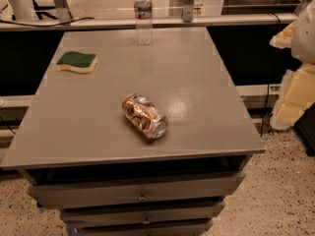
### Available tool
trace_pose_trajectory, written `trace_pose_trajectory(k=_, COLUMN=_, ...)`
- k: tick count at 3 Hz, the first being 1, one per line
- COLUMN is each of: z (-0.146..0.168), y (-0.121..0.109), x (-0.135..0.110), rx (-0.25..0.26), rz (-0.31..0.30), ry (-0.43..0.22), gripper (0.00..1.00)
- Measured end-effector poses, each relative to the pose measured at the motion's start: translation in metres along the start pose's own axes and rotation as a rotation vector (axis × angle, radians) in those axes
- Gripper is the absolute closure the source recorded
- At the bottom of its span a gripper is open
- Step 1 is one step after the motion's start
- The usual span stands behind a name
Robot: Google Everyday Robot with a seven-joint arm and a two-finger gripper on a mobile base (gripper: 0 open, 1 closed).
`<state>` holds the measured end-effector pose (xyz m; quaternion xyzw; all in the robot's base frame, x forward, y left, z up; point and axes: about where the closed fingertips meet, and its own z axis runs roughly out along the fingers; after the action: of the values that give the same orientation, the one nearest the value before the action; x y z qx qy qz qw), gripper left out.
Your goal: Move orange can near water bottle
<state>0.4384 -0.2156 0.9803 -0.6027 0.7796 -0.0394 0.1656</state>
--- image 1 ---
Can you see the white pipe post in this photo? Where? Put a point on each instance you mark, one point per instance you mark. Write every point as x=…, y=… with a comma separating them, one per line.
x=23, y=10

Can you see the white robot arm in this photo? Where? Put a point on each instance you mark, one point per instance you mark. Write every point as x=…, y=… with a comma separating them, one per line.
x=303, y=36

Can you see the grey metal upright left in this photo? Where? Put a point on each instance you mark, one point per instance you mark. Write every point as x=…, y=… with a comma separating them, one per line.
x=63, y=11

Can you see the clear plastic water bottle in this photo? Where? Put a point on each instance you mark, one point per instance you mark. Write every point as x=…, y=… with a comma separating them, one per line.
x=144, y=21

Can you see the top grey drawer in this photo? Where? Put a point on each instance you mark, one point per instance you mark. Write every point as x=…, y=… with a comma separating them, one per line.
x=134, y=191

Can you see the grey drawer cabinet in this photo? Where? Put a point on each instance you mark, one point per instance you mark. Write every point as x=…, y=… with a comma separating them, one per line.
x=147, y=144

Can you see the grey metal bracket post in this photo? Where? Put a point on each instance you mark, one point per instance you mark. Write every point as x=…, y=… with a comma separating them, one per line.
x=188, y=8

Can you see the middle grey drawer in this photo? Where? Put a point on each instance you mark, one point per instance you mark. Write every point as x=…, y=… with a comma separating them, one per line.
x=141, y=214

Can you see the bottom grey drawer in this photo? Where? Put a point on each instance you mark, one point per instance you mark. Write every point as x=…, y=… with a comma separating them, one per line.
x=166, y=228

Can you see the grey drawer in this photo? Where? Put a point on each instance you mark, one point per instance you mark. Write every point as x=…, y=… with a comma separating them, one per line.
x=141, y=214
x=134, y=191
x=166, y=228

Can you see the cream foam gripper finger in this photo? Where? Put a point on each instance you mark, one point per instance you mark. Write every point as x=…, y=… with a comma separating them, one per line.
x=283, y=38
x=297, y=94

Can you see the crushed orange soda can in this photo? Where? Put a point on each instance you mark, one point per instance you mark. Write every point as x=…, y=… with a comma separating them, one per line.
x=143, y=114

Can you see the green and yellow sponge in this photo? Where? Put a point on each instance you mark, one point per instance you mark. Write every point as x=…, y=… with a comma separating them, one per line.
x=77, y=62

